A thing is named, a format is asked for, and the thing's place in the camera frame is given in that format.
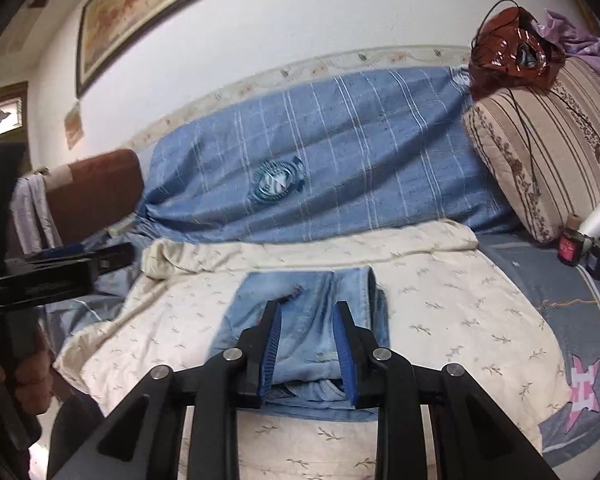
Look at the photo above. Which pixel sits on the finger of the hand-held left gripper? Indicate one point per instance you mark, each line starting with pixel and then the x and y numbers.
pixel 112 258
pixel 62 252

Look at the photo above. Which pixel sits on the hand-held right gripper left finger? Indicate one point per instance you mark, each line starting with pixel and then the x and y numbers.
pixel 272 350

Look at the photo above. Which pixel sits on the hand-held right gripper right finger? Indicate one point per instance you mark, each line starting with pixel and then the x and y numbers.
pixel 345 355

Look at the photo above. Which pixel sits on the blue denim pants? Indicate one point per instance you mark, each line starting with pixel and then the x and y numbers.
pixel 305 310

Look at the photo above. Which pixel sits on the person's left hand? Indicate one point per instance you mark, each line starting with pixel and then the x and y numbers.
pixel 30 380

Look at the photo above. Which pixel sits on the grey printed cloth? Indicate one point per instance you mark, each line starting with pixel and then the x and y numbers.
pixel 110 305

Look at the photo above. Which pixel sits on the lavender hanging cloth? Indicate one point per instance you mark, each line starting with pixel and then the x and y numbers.
pixel 30 210

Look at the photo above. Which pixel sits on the brown headboard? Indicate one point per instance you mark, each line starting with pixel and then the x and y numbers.
pixel 100 195

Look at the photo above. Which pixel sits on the cream floral blanket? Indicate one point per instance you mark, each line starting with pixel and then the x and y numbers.
pixel 455 300

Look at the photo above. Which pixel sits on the wooden door with glass pane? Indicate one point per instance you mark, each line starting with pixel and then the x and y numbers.
pixel 0 117

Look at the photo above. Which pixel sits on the blue plaid quilt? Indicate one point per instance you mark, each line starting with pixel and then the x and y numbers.
pixel 355 160

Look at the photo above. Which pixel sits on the grey-blue star bedsheet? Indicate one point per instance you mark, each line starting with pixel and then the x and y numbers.
pixel 580 320

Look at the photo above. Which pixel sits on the red-labelled small bottle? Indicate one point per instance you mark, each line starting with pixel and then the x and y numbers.
pixel 571 245

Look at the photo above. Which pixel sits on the dark blue small bottle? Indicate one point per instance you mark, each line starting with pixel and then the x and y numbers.
pixel 599 262

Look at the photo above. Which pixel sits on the striped floral pillow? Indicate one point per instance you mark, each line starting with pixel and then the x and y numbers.
pixel 555 135

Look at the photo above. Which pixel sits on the red plastic bag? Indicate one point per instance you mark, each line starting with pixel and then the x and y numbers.
pixel 500 50

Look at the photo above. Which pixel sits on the purple cloth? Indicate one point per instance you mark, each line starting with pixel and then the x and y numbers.
pixel 585 45

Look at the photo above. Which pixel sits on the small wall sticker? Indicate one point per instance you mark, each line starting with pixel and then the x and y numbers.
pixel 74 125

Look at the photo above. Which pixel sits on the framed wall picture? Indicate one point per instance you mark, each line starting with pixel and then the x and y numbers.
pixel 130 10

